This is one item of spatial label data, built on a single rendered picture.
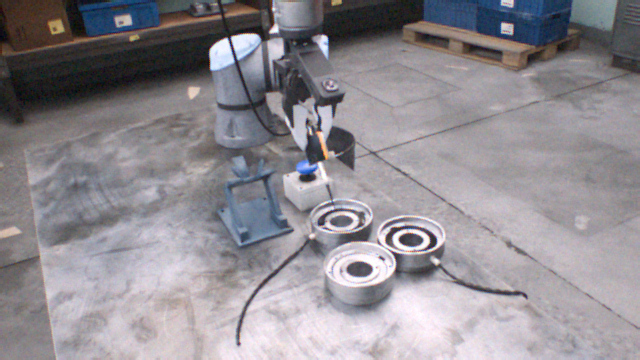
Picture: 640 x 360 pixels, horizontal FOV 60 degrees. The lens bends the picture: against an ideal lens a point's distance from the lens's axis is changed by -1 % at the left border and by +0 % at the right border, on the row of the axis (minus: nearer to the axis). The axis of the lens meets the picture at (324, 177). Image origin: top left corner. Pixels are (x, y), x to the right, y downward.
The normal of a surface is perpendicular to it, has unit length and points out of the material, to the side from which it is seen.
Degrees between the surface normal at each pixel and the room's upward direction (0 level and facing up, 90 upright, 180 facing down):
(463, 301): 0
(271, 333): 0
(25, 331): 0
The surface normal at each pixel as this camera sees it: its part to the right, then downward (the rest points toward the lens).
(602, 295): -0.06, -0.87
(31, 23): 0.55, 0.41
